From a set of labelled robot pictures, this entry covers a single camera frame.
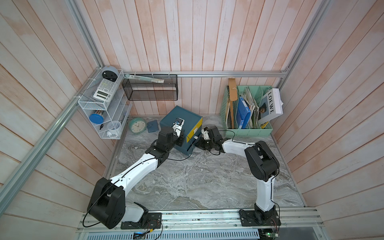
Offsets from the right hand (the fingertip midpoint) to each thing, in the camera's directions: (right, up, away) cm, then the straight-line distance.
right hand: (193, 143), depth 98 cm
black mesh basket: (-30, +40, +7) cm, 51 cm away
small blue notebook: (-31, +12, +14) cm, 36 cm away
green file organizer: (+42, +34, +6) cm, 54 cm away
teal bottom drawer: (-2, 0, -3) cm, 4 cm away
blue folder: (+33, +20, 0) cm, 38 cm away
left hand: (-7, +9, -15) cm, 19 cm away
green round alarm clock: (-40, +12, +6) cm, 42 cm away
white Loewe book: (+48, +24, -7) cm, 54 cm away
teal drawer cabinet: (-1, +11, -13) cm, 17 cm away
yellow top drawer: (0, +9, -12) cm, 15 cm away
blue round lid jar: (-51, +16, -21) cm, 58 cm away
